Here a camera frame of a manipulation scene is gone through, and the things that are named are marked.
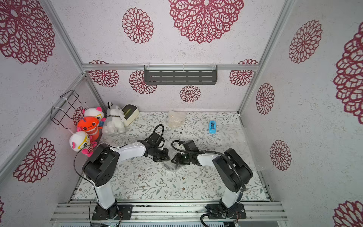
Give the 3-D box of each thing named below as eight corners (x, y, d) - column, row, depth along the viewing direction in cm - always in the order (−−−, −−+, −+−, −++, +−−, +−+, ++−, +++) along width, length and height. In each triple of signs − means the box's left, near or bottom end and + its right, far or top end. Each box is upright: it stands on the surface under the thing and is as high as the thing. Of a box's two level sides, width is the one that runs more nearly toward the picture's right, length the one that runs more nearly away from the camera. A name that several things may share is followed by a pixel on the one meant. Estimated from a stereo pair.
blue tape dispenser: (209, 133, 110) (210, 130, 107) (209, 123, 117) (209, 119, 113) (216, 134, 110) (217, 130, 107) (215, 123, 116) (216, 120, 113)
